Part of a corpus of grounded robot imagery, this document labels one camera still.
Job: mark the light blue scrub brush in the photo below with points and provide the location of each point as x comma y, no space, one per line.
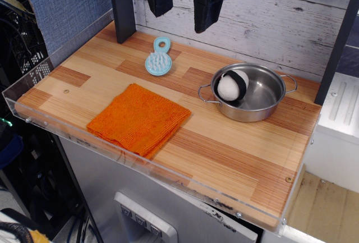
159,63

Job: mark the stainless steel pot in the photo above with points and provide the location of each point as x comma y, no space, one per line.
265,91

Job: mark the white ball with black band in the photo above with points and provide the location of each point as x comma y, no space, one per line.
232,86

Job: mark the blue fabric panel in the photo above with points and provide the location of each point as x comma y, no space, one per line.
67,24

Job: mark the orange folded cloth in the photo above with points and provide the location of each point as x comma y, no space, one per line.
139,121

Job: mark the black perforated crate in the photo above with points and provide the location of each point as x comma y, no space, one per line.
23,49

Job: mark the white block with ridges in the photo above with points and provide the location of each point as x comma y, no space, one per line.
340,109

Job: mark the grey cabinet with dispenser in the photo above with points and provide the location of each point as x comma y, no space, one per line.
200,206

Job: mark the dark grey left post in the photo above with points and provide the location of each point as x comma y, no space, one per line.
124,19

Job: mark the dark grey post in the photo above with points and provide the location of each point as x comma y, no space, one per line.
124,19
340,42

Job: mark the dark grey right post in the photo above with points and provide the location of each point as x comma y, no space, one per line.
340,42

